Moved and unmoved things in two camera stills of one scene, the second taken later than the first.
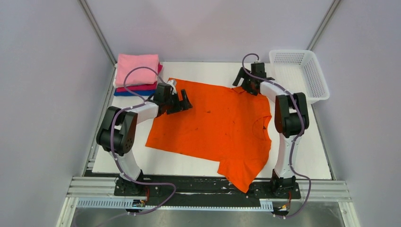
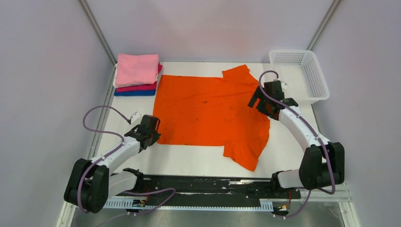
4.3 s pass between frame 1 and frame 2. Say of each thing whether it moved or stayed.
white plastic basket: stayed
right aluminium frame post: stayed
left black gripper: moved
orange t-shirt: moved
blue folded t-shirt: stayed
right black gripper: moved
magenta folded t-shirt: stayed
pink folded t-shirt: stayed
